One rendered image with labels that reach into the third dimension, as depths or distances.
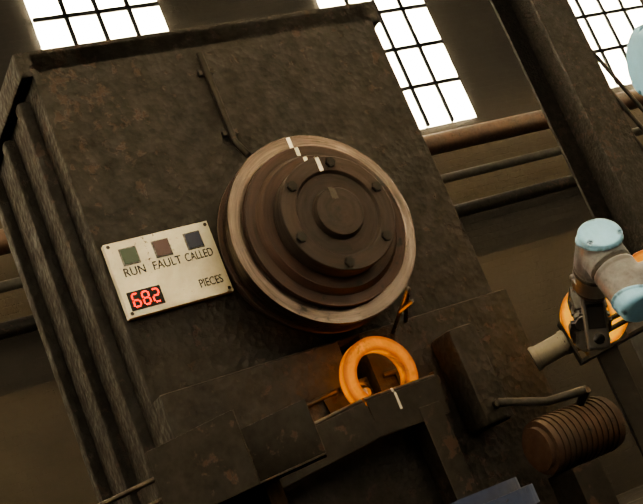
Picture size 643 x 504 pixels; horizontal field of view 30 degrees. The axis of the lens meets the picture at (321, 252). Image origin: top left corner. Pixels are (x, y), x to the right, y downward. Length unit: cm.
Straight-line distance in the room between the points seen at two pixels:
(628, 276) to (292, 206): 75
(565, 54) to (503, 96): 455
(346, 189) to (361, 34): 66
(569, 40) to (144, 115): 457
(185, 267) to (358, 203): 42
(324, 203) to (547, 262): 844
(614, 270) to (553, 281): 861
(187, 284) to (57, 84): 57
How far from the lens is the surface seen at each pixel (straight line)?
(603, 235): 245
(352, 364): 270
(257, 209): 270
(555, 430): 269
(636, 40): 203
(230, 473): 213
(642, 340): 535
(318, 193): 271
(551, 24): 720
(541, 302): 1086
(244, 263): 266
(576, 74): 710
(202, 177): 289
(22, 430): 881
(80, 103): 290
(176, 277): 275
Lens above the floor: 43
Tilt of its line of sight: 13 degrees up
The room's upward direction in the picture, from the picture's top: 22 degrees counter-clockwise
